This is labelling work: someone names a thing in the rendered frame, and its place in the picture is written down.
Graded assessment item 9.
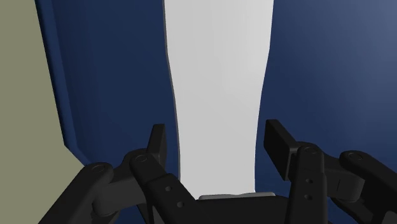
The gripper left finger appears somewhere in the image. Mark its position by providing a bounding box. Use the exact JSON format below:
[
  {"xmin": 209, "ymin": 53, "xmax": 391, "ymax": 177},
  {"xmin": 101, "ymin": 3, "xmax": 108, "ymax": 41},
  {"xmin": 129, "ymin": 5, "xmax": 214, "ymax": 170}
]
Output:
[{"xmin": 38, "ymin": 123, "xmax": 197, "ymax": 224}]

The blue robot stand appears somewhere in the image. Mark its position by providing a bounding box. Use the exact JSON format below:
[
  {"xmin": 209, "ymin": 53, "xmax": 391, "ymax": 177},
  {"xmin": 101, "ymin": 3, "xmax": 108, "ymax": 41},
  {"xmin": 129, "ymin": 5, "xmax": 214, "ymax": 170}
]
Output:
[{"xmin": 34, "ymin": 0, "xmax": 397, "ymax": 224}]

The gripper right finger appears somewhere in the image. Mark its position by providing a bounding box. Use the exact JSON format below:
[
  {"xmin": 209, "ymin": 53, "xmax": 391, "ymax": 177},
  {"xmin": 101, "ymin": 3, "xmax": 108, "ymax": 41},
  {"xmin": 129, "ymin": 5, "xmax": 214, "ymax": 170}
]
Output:
[{"xmin": 263, "ymin": 118, "xmax": 397, "ymax": 224}]

